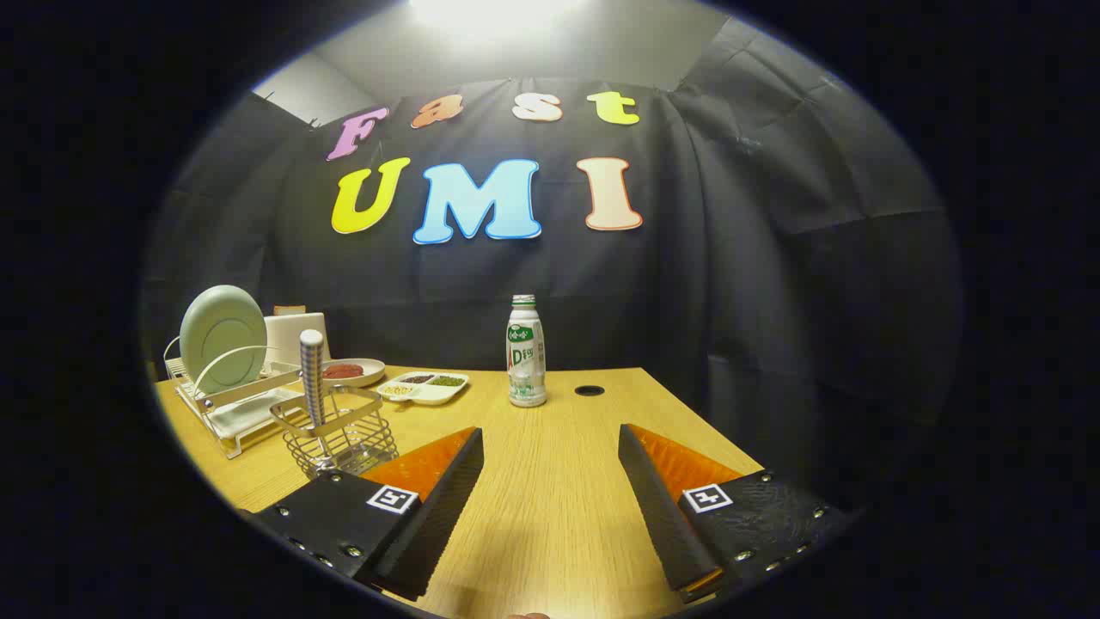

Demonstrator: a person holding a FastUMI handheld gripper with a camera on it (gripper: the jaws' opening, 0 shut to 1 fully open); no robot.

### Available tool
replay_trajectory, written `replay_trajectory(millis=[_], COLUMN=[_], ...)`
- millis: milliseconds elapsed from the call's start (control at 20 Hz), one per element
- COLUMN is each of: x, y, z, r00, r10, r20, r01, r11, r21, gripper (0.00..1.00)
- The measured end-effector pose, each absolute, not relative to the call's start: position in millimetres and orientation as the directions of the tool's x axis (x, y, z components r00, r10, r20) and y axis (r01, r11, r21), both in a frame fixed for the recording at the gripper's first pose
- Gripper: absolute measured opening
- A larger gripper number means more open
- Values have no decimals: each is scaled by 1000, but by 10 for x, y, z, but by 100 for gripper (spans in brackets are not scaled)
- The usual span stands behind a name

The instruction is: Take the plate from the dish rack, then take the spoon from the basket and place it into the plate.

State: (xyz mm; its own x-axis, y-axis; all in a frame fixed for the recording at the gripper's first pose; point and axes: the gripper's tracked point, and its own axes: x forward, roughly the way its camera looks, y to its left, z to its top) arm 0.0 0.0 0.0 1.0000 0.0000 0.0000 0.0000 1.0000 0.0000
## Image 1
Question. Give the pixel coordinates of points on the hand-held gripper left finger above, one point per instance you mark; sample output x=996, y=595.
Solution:
x=430, y=524

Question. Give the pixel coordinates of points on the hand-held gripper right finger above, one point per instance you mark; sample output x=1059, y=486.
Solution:
x=666, y=524

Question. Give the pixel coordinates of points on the pale green plate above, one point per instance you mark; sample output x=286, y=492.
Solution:
x=219, y=331

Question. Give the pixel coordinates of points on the beige round plate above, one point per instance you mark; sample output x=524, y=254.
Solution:
x=372, y=371

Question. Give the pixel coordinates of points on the white divided tray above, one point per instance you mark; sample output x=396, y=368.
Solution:
x=447, y=392

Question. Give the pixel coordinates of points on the pile of yellow beans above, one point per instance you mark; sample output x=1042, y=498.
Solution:
x=398, y=390

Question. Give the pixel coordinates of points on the pile of green beans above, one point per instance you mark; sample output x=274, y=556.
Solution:
x=446, y=380

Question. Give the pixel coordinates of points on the red meat piece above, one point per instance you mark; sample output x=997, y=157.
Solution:
x=352, y=369
x=333, y=372

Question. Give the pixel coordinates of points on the white drink bottle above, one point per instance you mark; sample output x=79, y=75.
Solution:
x=526, y=352

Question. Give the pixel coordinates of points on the white toaster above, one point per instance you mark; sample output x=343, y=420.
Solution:
x=296, y=337

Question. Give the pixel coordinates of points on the black backdrop cloth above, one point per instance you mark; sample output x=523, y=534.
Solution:
x=730, y=284

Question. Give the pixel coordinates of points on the brown toast slice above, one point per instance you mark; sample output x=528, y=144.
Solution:
x=289, y=309

